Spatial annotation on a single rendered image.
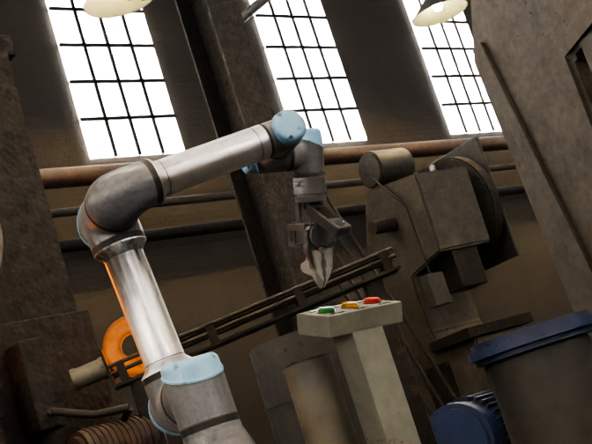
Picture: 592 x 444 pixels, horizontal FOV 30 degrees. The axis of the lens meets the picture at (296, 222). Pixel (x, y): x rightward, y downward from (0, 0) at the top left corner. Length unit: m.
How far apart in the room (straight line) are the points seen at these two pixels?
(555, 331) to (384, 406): 0.42
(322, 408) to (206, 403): 0.57
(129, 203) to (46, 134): 8.50
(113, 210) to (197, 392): 0.41
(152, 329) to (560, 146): 2.71
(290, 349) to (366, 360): 2.73
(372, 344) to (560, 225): 2.23
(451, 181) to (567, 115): 6.16
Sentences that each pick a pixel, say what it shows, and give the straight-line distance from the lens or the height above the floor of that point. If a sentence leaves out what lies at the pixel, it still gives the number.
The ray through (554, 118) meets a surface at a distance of 4.65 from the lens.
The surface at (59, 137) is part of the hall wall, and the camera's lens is 10.75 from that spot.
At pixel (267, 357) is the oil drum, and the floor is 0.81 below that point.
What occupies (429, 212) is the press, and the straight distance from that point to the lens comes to 10.38.
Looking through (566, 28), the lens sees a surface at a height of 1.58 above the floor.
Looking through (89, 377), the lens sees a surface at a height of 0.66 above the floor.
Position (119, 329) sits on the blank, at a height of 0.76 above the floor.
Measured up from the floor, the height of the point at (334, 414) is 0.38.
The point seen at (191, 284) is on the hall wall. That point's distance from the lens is 10.87.
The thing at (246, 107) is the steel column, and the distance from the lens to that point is 7.17.
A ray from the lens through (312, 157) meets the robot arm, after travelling 2.50.
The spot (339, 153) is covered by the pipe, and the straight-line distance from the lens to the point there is 11.66.
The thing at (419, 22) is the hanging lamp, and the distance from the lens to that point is 12.20.
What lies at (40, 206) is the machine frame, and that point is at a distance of 3.26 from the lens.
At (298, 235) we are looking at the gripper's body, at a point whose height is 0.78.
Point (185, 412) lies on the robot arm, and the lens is 2.10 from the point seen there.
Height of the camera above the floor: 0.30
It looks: 12 degrees up
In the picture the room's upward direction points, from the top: 18 degrees counter-clockwise
